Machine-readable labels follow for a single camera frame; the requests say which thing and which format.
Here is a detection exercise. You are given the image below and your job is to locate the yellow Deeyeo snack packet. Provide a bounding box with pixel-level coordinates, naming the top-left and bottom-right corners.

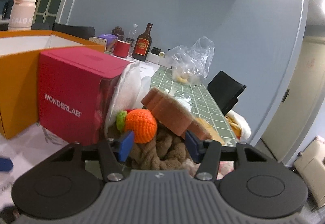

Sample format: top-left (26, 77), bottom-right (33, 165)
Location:
top-left (196, 118), bottom-right (225, 145)

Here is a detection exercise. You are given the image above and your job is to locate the brown knotted plush rope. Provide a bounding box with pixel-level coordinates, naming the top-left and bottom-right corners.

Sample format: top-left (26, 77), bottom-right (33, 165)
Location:
top-left (105, 124), bottom-right (193, 171)

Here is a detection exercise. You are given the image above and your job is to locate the beige room door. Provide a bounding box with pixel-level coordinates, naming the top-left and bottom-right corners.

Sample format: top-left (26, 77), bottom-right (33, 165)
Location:
top-left (262, 36), bottom-right (324, 161)

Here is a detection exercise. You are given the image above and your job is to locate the pink plush toy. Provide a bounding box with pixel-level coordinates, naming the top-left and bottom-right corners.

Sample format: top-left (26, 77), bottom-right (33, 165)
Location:
top-left (181, 158), bottom-right (234, 180)

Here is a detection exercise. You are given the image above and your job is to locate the orange crochet fruit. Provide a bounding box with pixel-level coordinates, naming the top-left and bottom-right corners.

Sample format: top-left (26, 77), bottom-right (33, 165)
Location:
top-left (125, 109), bottom-right (158, 144)

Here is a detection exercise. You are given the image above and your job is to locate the green checked tablecloth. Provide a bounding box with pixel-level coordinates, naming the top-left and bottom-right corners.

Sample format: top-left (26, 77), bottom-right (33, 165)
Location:
top-left (150, 64), bottom-right (237, 146)

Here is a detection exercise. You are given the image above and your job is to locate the brown sponge toast toy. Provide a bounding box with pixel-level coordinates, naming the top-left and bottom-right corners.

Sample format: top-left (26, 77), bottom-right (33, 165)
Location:
top-left (141, 87), bottom-right (212, 140)

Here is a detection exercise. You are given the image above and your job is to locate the black chair right side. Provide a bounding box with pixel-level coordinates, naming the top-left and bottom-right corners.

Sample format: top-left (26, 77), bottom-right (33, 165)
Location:
top-left (207, 71), bottom-right (246, 116)

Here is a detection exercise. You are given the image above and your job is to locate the black chair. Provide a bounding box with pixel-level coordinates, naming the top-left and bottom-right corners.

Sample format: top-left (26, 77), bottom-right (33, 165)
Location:
top-left (207, 71), bottom-right (246, 116)
top-left (52, 22), bottom-right (95, 40)

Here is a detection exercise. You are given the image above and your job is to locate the clear plastic bag with snacks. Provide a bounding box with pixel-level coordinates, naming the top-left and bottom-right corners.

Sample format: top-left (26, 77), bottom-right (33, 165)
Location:
top-left (166, 36), bottom-right (215, 85)

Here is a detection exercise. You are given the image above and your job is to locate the white deer table runner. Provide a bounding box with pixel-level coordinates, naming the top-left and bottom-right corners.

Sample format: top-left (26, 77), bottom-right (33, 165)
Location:
top-left (105, 52), bottom-right (160, 79)

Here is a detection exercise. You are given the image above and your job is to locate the red Wonderlab box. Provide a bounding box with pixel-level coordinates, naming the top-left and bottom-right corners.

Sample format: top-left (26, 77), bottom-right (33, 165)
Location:
top-left (37, 46), bottom-right (129, 145)

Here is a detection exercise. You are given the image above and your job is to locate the white condiment tray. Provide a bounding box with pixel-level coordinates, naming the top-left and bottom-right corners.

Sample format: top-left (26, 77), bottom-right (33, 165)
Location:
top-left (146, 53), bottom-right (172, 69)

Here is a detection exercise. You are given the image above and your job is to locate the red mug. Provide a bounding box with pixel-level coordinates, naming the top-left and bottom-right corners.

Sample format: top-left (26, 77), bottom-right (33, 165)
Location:
top-left (113, 40), bottom-right (130, 58)

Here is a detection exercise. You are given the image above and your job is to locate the dark jar black lid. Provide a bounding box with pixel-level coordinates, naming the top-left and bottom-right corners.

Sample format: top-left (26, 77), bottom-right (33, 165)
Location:
top-left (150, 47), bottom-right (161, 56)

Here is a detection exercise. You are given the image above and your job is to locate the dark liquor bottle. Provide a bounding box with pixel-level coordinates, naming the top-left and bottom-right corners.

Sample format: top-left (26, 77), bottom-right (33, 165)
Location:
top-left (132, 23), bottom-right (153, 61)

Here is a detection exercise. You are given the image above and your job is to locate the purple pouch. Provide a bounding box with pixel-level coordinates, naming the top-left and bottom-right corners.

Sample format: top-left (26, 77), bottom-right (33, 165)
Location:
top-left (99, 34), bottom-right (117, 51)

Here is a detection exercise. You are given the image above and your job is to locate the beige small radio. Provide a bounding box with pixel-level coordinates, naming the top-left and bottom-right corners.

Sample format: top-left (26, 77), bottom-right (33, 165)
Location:
top-left (89, 37), bottom-right (107, 47)

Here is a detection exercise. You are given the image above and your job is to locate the clear water bottle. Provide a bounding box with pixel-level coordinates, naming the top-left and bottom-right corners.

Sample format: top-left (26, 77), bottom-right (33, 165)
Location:
top-left (126, 23), bottom-right (138, 56)

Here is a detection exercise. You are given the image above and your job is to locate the brown figurine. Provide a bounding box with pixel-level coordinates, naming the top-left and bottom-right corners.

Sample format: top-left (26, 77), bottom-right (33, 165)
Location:
top-left (111, 26), bottom-right (125, 40)

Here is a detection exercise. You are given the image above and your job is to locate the beige sofa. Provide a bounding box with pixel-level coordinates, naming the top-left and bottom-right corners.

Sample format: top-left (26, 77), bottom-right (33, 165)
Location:
top-left (294, 136), bottom-right (325, 208)

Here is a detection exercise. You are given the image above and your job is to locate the black chair left far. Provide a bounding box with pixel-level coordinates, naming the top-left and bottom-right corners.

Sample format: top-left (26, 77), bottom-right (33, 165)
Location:
top-left (52, 22), bottom-right (95, 40)

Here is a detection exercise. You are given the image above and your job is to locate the orange storage box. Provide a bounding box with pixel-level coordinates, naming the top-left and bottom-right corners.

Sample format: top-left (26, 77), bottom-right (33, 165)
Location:
top-left (0, 30), bottom-right (105, 139)

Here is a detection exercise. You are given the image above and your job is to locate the pink water bottle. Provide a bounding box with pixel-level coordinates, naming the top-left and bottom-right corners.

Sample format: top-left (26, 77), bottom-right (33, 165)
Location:
top-left (8, 0), bottom-right (48, 31)

